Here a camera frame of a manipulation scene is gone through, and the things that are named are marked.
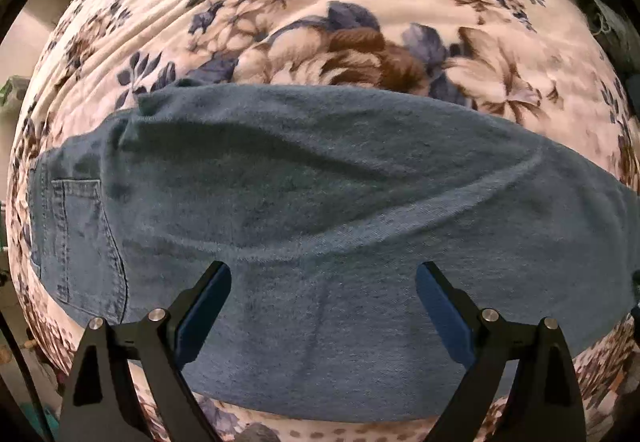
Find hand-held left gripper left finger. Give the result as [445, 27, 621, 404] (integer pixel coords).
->
[59, 261, 232, 442]

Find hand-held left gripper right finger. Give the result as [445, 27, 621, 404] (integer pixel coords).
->
[416, 261, 587, 442]

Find blue denim pants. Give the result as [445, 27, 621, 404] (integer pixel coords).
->
[27, 78, 640, 423]

